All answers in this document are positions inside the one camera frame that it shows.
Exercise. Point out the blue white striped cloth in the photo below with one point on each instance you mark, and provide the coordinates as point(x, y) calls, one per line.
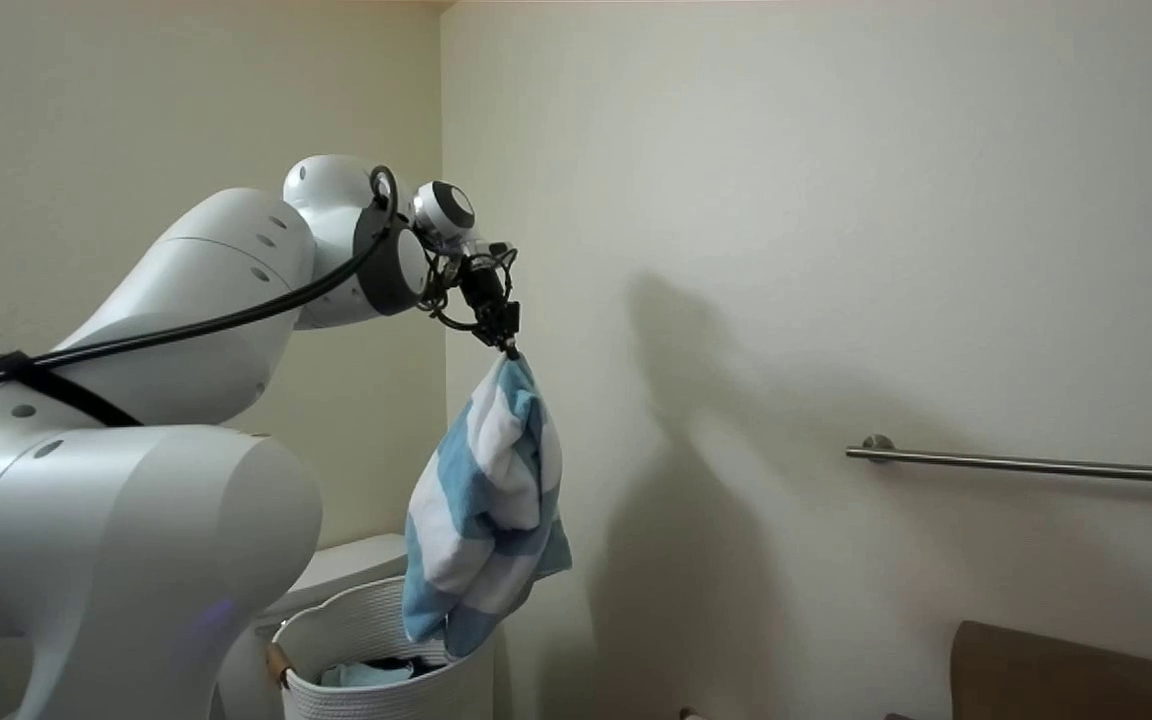
point(491, 523)

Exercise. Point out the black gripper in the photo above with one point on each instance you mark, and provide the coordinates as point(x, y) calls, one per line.
point(486, 287)

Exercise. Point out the chrome wall grab bar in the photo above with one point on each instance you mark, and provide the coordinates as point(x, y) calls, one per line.
point(1028, 460)

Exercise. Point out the brown sofa armchair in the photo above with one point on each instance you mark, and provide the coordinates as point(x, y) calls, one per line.
point(1069, 682)

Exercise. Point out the white laundry basket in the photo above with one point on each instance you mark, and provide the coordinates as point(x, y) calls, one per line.
point(339, 702)

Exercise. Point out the light blue cloth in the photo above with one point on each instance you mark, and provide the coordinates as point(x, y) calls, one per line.
point(369, 670)

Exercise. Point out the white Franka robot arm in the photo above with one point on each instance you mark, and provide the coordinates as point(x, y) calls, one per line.
point(136, 534)

